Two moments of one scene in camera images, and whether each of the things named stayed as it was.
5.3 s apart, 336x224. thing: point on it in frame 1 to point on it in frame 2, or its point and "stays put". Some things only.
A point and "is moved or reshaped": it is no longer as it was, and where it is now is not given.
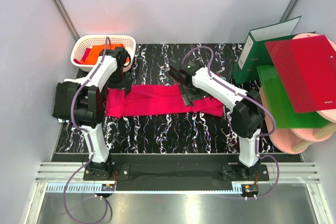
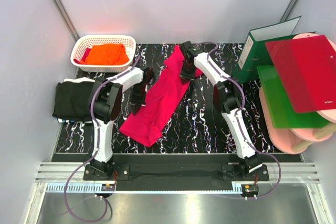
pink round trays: [292, 140] stays put
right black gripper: [188, 98] to [185, 77]
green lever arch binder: [254, 53] stays put
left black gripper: [124, 85] to [141, 102]
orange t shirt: [95, 52] stays put
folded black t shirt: [64, 92] stays put
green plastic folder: [283, 110] stays put
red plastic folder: [306, 68] stays put
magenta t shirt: [149, 99] is moved or reshaped
